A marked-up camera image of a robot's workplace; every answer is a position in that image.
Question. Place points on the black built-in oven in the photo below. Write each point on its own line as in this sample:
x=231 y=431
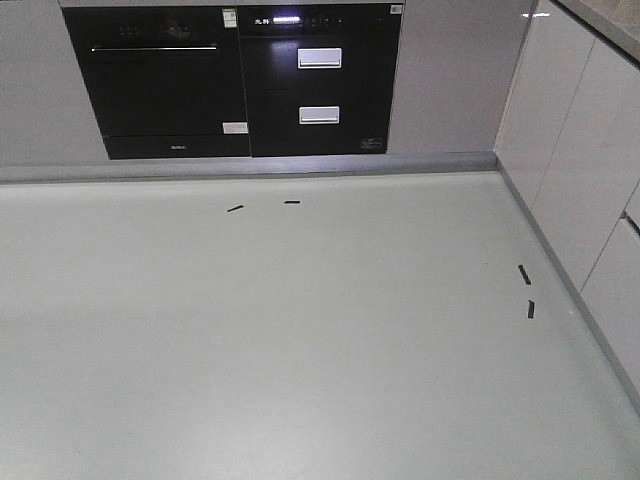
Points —
x=163 y=81

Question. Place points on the black built-in sterilizer cabinet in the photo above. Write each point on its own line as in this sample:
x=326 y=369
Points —
x=319 y=78

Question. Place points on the white cabinet doors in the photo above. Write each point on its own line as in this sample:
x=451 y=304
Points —
x=569 y=144

